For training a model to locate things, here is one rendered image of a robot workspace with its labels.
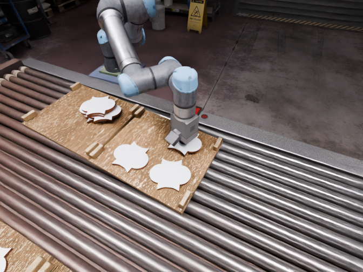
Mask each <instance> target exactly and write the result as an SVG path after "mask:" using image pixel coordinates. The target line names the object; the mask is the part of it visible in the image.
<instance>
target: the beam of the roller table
mask: <svg viewBox="0 0 363 272"><path fill-rule="evenodd" d="M22 63H23V64H24V66H25V67H28V68H30V69H32V70H35V71H38V72H41V73H45V74H48V75H50V76H53V77H56V78H59V79H62V80H66V81H69V82H71V83H74V84H75V83H76V82H80V83H81V85H84V86H87V87H89V88H92V89H94V90H97V91H99V92H103V93H105V94H108V95H110V96H113V97H116V98H119V99H122V100H126V101H129V102H131V103H134V104H138V105H140V106H144V107H147V108H150V109H152V110H155V111H158V112H161V113H165V114H168V115H170V113H171V112H173V111H174V104H173V102H171V101H168V100H165V99H162V98H158V97H155V96H152V95H149V94H146V93H142V94H139V95H138V96H132V97H125V96H124V95H123V93H122V91H121V88H120V85H116V84H113V83H109V82H107V81H104V80H100V79H97V78H94V77H90V76H87V75H84V74H81V73H78V72H75V71H71V70H68V69H64V68H62V67H59V66H55V65H52V64H48V63H45V62H42V61H39V60H36V59H32V58H28V59H26V60H24V61H22ZM202 114H206V115H207V116H208V117H207V118H206V119H203V118H202V117H201V115H202ZM199 125H200V126H204V127H207V128H210V129H212V130H215V131H218V132H221V133H225V134H228V135H231V136H233V137H236V138H239V139H243V140H246V141H249V142H252V143H254V144H257V145H260V146H264V147H267V148H270V149H273V150H275V151H278V152H282V153H285V154H288V155H291V156H293V157H296V158H299V159H303V160H306V161H309V162H312V163H314V164H317V165H320V166H324V167H327V168H330V169H333V170H335V171H338V172H342V173H345V174H348V175H351V176H354V177H356V178H359V179H363V161H362V160H358V159H355V158H351V157H348V156H346V155H342V154H339V153H336V152H332V151H329V150H326V149H323V148H320V147H317V146H313V145H310V144H307V143H304V142H301V141H297V140H294V139H291V138H287V137H284V136H281V135H278V134H274V133H271V132H268V131H264V130H261V129H258V128H255V127H252V126H249V125H245V124H242V123H239V122H236V121H233V120H230V119H226V118H223V117H219V116H217V115H214V114H210V113H207V112H203V111H201V113H200V114H199Z"/></svg>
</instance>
